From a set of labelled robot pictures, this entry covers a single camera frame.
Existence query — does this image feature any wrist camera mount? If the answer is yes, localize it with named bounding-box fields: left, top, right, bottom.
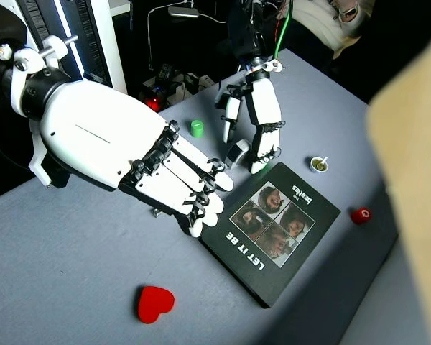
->
left=28, top=118, right=73, bottom=188
left=214, top=84, right=238, bottom=111

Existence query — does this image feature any red cylinder block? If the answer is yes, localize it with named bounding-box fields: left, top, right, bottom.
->
left=350, top=206, right=373, bottom=226

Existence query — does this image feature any black hardcover book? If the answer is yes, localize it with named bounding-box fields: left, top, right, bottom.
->
left=198, top=161, right=342, bottom=309

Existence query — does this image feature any beige cardboard panel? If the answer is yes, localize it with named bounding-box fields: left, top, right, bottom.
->
left=366, top=24, right=431, bottom=345

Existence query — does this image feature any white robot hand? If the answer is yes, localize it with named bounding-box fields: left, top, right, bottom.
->
left=28, top=79, right=235, bottom=239
left=221, top=77, right=287, bottom=175

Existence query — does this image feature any small white cup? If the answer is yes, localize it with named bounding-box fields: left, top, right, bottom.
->
left=310, top=155, right=329, bottom=173

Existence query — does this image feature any red heart block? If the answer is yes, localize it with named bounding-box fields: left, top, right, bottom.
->
left=136, top=285, right=176, bottom=325

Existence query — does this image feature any thin green cable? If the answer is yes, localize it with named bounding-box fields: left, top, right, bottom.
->
left=274, top=0, right=295, bottom=61

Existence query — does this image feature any person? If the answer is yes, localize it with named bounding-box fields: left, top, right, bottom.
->
left=293, top=0, right=376, bottom=51

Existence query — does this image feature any grey power adapter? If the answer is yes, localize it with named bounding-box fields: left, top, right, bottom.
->
left=167, top=5, right=200, bottom=19

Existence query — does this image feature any green cylinder block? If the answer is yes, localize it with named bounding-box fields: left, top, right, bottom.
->
left=189, top=119, right=205, bottom=139

